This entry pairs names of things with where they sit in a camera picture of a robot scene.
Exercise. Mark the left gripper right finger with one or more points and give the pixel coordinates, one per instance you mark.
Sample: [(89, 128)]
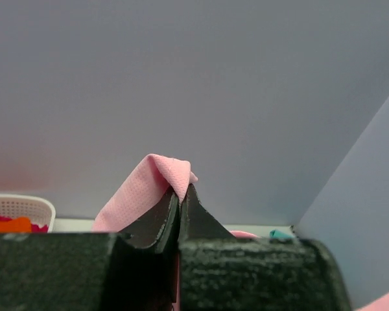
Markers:
[(196, 222)]

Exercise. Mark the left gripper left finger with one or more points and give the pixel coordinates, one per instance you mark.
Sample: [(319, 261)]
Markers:
[(156, 231)]

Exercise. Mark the pink t-shirt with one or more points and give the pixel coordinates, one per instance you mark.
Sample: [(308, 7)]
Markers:
[(142, 189)]

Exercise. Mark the folded teal t-shirt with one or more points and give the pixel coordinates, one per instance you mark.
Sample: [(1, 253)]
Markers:
[(279, 234)]

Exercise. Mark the white perforated plastic basket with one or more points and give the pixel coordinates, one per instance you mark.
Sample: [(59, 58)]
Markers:
[(40, 211)]

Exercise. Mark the orange t-shirt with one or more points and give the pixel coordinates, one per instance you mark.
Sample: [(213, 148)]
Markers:
[(18, 225)]

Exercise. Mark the magenta t-shirt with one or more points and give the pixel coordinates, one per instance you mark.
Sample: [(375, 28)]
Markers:
[(35, 228)]

